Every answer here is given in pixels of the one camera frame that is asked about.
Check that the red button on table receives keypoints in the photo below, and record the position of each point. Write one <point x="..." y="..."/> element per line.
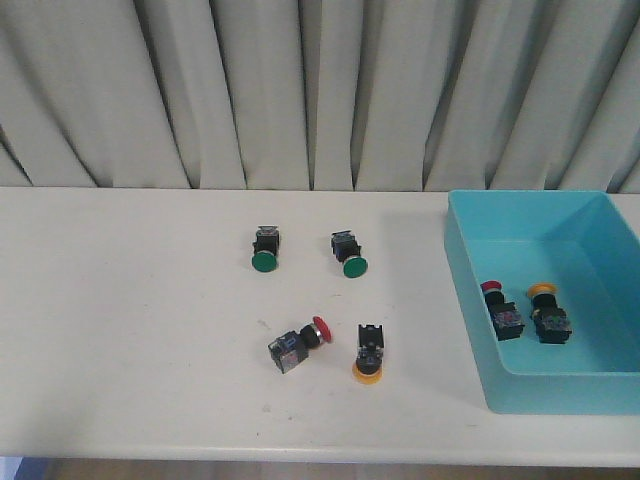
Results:
<point x="292" y="348"/>

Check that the left green push button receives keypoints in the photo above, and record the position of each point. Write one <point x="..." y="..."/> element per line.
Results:
<point x="266" y="249"/>

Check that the yellow button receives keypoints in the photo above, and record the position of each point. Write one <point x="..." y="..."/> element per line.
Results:
<point x="367" y="366"/>
<point x="551" y="322"/>

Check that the grey curtain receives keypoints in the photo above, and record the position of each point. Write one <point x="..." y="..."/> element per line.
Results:
<point x="321" y="95"/>

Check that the green push button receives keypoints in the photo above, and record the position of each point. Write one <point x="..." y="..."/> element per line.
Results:
<point x="347" y="252"/>
<point x="266" y="249"/>

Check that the right green push button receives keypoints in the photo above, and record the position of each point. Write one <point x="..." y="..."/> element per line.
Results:
<point x="347" y="252"/>

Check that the red button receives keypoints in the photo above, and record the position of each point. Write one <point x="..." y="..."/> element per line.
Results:
<point x="505" y="317"/>
<point x="292" y="348"/>

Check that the yellow button on table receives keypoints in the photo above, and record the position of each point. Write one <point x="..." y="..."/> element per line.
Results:
<point x="367" y="366"/>

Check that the light blue plastic box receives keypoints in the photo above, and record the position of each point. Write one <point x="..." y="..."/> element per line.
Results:
<point x="578" y="241"/>

